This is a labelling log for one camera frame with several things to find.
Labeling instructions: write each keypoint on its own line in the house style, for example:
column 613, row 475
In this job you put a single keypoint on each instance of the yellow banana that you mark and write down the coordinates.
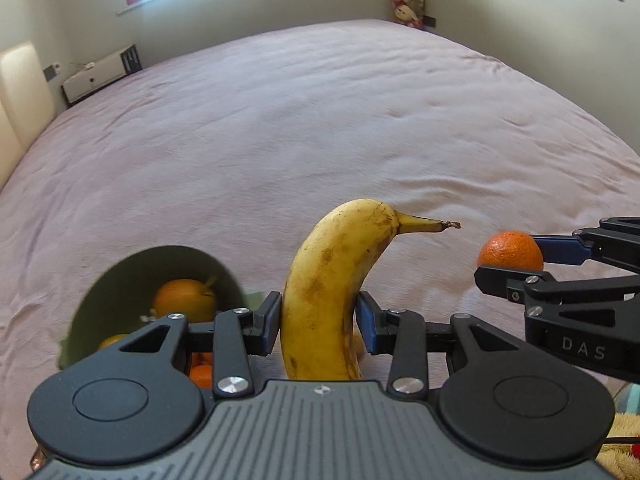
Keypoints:
column 325, row 276

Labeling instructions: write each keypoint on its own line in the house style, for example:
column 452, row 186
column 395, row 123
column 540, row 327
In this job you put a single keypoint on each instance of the wall socket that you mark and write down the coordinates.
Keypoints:
column 52, row 71

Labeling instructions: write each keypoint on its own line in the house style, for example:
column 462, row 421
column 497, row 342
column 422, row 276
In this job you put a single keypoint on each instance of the green yellow pear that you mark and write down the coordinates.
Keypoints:
column 111, row 340

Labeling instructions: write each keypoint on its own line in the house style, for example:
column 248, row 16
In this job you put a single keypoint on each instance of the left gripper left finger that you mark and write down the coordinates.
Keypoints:
column 135, row 400

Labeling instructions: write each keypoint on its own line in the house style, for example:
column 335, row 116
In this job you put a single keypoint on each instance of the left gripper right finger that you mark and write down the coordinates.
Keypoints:
column 500, row 398

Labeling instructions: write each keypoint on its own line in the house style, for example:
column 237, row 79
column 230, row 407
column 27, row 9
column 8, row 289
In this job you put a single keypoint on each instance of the yellow patterned blanket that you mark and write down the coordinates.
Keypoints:
column 620, row 453

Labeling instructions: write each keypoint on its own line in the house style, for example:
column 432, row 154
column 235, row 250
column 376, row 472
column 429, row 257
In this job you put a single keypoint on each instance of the white bedside cabinet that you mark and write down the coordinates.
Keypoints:
column 95, row 76

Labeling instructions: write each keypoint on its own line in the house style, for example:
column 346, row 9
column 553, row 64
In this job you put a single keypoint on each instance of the pink bed sheet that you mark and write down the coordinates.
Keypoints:
column 238, row 150

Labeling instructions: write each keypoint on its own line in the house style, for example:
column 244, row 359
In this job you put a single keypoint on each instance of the cream padded headboard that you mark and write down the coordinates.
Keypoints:
column 27, row 106

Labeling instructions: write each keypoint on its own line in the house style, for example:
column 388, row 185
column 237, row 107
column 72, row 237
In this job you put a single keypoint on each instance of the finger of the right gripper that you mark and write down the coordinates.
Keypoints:
column 528, row 288
column 615, row 242

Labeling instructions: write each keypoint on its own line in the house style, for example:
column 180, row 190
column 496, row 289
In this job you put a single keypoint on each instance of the orange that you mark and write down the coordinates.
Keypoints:
column 202, row 369
column 512, row 250

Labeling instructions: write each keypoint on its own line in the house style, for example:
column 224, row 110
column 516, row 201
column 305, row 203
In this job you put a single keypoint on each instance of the green colander bowl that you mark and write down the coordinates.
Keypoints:
column 121, row 300

